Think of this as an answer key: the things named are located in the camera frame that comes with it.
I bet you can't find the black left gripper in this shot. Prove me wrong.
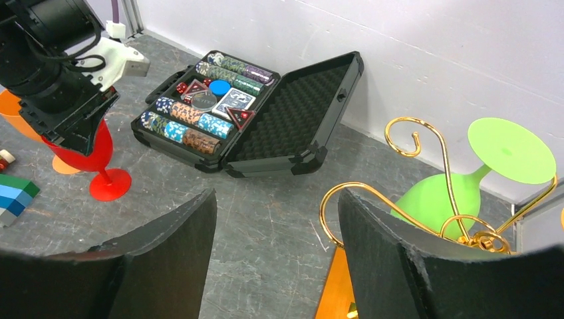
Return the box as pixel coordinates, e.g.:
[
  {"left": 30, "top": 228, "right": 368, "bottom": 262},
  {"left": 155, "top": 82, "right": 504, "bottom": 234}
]
[{"left": 19, "top": 72, "right": 120, "bottom": 156}]

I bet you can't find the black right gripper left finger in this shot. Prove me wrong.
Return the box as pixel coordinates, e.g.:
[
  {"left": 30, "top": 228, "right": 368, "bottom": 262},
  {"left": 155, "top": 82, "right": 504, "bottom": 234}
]
[{"left": 1, "top": 188, "right": 217, "bottom": 318}]

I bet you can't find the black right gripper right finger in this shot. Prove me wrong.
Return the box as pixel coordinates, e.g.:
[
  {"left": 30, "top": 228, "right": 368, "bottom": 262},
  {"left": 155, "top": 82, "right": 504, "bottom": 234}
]
[{"left": 338, "top": 190, "right": 563, "bottom": 318}]

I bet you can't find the red wine glass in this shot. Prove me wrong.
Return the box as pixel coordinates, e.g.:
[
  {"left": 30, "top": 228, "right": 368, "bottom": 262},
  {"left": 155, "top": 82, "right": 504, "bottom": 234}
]
[{"left": 42, "top": 120, "right": 132, "bottom": 201}]

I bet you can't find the orange wine glass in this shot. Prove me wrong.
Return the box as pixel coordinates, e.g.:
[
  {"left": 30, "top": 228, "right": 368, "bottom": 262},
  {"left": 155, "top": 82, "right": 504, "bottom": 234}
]
[{"left": 1, "top": 89, "right": 80, "bottom": 175}]

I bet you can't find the green wine glass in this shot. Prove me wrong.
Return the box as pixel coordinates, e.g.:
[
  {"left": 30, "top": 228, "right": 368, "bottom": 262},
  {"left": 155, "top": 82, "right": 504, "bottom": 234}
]
[{"left": 396, "top": 118, "right": 557, "bottom": 231}]

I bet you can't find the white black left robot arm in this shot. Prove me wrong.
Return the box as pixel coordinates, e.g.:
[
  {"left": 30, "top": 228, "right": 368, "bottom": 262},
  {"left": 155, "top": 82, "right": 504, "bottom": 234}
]
[{"left": 1, "top": 1, "right": 119, "bottom": 156}]

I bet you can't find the wooden rack base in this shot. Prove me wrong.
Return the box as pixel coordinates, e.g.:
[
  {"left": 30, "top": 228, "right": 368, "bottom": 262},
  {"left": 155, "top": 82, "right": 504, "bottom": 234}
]
[{"left": 314, "top": 247, "right": 358, "bottom": 319}]

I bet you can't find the small toy car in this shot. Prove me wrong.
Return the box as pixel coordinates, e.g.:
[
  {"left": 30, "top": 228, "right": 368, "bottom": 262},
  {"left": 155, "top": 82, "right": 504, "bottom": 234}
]
[{"left": 0, "top": 150, "right": 15, "bottom": 173}]

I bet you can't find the blue green toy block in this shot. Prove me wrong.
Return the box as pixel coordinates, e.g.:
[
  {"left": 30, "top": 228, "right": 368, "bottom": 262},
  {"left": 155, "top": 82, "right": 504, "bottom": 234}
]
[{"left": 1, "top": 174, "right": 40, "bottom": 227}]

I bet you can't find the black poker chip case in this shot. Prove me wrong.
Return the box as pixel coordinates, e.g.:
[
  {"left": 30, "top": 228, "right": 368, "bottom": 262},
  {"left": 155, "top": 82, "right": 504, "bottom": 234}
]
[{"left": 131, "top": 51, "right": 364, "bottom": 178}]

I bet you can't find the blue round chip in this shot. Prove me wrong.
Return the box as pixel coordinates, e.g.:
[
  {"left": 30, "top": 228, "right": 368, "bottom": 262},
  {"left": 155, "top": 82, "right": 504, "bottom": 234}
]
[{"left": 208, "top": 80, "right": 231, "bottom": 97}]

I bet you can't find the playing card deck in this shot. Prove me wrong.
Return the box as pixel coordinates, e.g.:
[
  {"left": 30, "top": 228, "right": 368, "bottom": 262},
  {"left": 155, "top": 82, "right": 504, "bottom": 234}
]
[{"left": 211, "top": 88, "right": 256, "bottom": 120}]

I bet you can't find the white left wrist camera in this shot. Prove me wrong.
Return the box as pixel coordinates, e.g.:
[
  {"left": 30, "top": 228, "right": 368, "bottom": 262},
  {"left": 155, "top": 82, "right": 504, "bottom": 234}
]
[{"left": 78, "top": 37, "right": 150, "bottom": 92}]

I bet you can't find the gold wire glass rack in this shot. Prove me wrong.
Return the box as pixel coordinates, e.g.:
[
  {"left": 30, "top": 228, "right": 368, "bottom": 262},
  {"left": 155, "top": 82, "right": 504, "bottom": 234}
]
[{"left": 319, "top": 116, "right": 558, "bottom": 255}]

